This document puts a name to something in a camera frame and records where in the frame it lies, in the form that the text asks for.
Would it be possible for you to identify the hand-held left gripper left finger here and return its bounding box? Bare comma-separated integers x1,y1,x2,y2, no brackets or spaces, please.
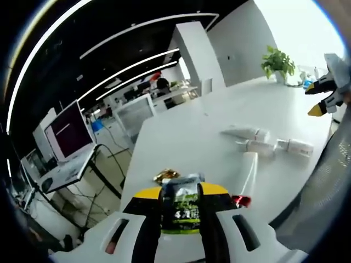
49,187,163,263

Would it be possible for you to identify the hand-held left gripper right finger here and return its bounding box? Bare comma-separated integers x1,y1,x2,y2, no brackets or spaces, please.
197,182,308,263

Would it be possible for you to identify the green black snack packet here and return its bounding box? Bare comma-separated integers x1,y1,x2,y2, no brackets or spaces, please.
160,171,206,235

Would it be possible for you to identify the white skincare bottle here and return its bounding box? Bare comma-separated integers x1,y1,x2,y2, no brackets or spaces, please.
235,139,278,162
276,138,315,157

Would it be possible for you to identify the white skincare tube red cap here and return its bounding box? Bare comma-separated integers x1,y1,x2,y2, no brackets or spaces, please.
231,151,260,209

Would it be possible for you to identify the green potted plant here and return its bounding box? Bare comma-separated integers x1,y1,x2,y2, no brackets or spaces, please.
260,45,297,84

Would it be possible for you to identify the gold foil wrapper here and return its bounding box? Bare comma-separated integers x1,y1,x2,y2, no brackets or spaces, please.
152,168,179,182

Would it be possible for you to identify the grey mesh chair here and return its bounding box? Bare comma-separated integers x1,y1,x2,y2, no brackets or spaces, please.
270,108,351,249

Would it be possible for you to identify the white monitor stand desk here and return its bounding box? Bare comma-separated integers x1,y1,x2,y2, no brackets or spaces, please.
20,144,131,198

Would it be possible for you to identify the white computer monitor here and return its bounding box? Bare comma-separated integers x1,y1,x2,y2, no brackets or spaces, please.
43,99,97,163

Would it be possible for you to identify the white office desk row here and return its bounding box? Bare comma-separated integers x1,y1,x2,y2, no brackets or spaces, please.
152,85,199,110

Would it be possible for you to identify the ceiling light strip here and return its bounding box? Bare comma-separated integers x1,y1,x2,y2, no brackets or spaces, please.
77,48,180,102
79,12,220,60
6,0,97,134

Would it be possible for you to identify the black cable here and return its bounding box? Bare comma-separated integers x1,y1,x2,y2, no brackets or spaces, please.
94,124,133,192

